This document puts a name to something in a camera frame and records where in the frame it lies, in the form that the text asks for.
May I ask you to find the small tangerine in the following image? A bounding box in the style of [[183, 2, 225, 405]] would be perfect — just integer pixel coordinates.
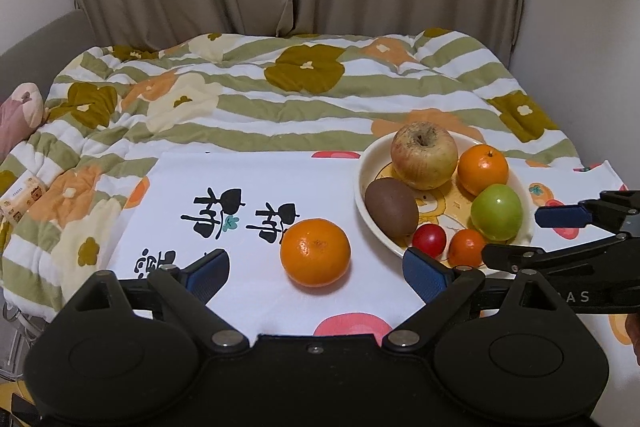
[[448, 229, 487, 267]]

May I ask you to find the white persimmon print tablecloth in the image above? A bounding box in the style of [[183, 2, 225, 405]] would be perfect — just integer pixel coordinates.
[[107, 151, 640, 360]]

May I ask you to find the brown kiwi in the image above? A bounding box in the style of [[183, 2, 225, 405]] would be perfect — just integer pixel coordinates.
[[364, 177, 420, 239]]

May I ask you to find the red cherry tomato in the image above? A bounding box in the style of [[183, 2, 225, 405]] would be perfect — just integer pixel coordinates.
[[412, 224, 447, 258]]

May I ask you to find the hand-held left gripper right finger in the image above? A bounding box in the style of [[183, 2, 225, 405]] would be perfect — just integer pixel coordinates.
[[384, 248, 571, 354]]

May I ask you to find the yellow red apple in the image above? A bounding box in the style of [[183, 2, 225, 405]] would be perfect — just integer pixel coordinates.
[[391, 121, 459, 190]]

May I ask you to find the large orange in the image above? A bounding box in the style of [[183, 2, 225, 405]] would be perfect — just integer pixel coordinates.
[[280, 218, 352, 288]]

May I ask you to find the medium orange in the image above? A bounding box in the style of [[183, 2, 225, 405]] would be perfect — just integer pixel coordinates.
[[457, 144, 510, 196]]

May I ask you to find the green apple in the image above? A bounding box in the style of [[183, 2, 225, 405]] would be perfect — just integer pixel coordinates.
[[470, 184, 524, 242]]

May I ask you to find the cream duck print bowl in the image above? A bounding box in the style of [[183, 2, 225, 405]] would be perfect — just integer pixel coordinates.
[[354, 130, 536, 278]]

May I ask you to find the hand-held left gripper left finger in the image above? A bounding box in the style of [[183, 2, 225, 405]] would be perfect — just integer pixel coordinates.
[[65, 249, 249, 355]]

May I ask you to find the beige padded headboard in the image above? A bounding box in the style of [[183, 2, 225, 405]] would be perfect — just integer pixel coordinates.
[[0, 9, 88, 100]]

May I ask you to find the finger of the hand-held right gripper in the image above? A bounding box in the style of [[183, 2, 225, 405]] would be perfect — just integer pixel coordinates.
[[534, 190, 640, 233], [481, 231, 640, 280]]

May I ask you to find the tissue packet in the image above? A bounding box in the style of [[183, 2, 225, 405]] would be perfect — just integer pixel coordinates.
[[0, 174, 47, 225]]

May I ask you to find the green striped flower blanket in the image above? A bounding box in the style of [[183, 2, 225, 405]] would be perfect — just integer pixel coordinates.
[[0, 28, 583, 323]]

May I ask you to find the pink pillow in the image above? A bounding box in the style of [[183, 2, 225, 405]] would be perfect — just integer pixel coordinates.
[[0, 82, 45, 160]]

